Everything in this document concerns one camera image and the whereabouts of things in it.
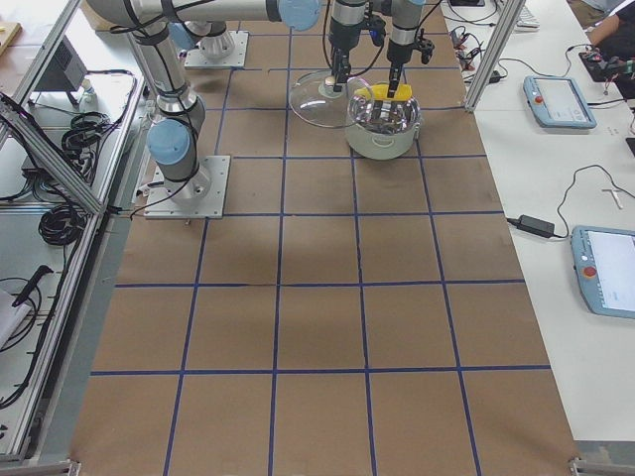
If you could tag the glass pot lid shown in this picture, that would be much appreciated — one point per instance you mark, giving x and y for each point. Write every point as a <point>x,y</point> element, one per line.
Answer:
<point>319,100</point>

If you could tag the teach pendant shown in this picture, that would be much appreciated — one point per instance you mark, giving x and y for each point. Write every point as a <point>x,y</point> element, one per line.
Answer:
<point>603,261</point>
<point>557,102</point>

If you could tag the pale green cooking pot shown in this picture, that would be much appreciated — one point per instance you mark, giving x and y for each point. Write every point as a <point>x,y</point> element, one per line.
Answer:
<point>384,130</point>

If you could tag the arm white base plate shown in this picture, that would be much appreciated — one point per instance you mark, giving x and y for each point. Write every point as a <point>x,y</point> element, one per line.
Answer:
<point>227,50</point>
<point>203,196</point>

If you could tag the black power adapter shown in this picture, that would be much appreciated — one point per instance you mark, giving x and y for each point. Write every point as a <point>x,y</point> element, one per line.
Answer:
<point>533,225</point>

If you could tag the aluminium frame post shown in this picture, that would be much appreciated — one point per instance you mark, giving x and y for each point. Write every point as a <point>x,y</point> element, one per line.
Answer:
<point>497,42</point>

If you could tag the near teach pendant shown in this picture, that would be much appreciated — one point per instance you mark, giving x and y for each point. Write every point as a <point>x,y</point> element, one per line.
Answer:
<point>603,261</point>

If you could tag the grey electronics box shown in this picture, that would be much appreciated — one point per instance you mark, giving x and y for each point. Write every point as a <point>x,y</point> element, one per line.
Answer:
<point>65,72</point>

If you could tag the yellow corn cob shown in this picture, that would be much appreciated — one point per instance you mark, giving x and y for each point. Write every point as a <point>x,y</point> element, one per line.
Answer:
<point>380,91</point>

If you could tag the far teach pendant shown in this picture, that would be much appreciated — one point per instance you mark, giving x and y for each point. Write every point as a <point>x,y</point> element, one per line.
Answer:
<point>557,102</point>

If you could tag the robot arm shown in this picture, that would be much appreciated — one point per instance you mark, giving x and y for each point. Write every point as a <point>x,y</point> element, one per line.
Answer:
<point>173,141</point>
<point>405,16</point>

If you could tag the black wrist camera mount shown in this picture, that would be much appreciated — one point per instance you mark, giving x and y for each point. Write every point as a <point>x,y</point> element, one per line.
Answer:
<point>376,27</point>
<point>425,47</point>

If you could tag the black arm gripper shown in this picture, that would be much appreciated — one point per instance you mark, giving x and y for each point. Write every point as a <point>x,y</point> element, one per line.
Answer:
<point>398,51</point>
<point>340,42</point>

